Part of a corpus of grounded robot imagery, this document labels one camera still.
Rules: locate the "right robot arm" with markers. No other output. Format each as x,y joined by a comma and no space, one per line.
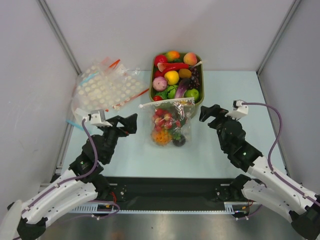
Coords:
262,182

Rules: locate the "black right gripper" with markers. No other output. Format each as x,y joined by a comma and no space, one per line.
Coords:
219,120

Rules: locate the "purple toy eggplant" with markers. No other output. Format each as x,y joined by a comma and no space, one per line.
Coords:
182,88

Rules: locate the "dark purple toy plum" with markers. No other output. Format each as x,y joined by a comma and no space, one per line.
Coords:
179,141

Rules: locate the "orange toy mango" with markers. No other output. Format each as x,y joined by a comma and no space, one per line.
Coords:
172,55

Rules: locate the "clear dotted zip bag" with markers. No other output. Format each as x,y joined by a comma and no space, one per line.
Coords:
184,106

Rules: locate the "yellow toy lemon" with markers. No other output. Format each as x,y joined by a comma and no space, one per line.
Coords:
172,77

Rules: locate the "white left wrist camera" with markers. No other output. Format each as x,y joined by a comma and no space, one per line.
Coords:
97,118

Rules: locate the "green toy watermelon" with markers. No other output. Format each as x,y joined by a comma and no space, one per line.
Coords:
171,91

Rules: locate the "green toy lettuce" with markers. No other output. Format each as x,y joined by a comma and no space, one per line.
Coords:
162,94

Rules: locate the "white cable duct strip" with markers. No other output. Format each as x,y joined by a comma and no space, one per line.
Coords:
103,208

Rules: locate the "toy watermelon slice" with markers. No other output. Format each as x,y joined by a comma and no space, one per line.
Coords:
163,65

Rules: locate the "green toy apple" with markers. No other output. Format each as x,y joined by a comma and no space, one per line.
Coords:
192,93

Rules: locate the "toy lychee cluster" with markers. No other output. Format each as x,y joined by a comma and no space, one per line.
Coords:
165,120

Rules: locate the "red toy apple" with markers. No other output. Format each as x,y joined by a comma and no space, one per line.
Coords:
160,59

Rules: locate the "red toy chili pepper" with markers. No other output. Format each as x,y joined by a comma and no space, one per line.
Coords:
175,67

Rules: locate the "pink toy onion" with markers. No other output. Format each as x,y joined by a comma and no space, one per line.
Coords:
159,84

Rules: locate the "toy purple grapes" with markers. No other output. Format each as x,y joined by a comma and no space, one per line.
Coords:
194,79

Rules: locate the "pile of dotted zip bags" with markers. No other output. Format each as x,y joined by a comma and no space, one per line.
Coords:
106,85

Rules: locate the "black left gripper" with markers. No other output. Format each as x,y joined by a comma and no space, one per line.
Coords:
129,122

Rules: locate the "blue zip bag slider strip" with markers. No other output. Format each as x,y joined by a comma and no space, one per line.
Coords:
75,124

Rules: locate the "toy peach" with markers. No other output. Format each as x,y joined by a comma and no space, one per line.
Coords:
190,58

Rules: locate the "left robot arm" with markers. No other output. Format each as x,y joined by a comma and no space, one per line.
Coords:
82,181

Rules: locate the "brown toy kiwi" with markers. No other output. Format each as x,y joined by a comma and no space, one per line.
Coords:
184,73

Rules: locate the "green plastic fruit bin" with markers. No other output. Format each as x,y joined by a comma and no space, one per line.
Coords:
156,73

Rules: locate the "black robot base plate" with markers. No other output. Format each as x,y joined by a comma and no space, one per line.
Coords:
178,191

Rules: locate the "toy pineapple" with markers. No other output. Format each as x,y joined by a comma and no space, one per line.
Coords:
164,137

